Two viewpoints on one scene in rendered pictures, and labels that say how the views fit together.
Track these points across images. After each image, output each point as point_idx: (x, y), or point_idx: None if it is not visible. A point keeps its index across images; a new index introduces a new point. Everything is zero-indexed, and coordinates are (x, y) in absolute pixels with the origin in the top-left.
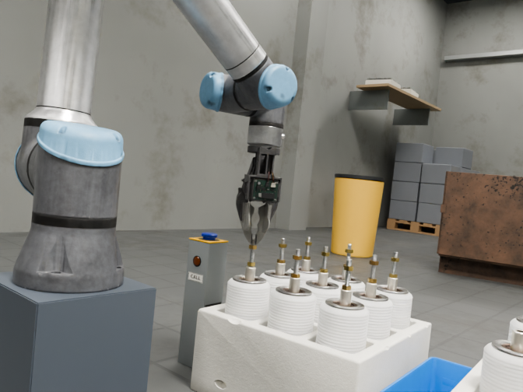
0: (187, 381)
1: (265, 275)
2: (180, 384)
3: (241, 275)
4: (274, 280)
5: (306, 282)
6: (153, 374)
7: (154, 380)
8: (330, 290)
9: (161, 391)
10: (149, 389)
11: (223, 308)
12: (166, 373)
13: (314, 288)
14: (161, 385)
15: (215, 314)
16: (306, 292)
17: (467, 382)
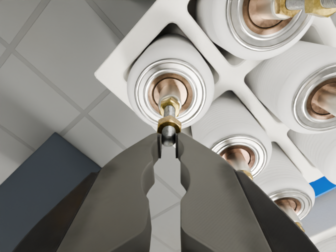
0: (117, 34)
1: (224, 24)
2: (111, 43)
3: (155, 66)
4: (236, 53)
5: (294, 99)
6: (76, 16)
7: (81, 34)
8: (320, 132)
9: (95, 61)
10: (82, 57)
11: (134, 59)
12: (90, 12)
13: (293, 123)
14: (91, 46)
15: (122, 100)
16: (253, 168)
17: (319, 237)
